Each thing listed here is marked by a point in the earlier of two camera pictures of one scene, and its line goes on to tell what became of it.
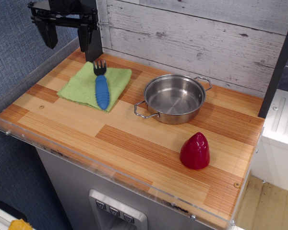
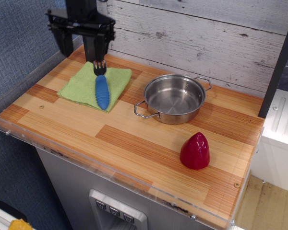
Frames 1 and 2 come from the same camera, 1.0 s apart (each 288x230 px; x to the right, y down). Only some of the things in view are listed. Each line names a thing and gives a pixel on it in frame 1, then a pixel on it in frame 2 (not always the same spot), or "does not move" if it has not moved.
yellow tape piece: [19, 224] does not move
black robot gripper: [45, 14] to [82, 17]
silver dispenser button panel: [109, 213] does not move
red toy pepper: [195, 152] does not move
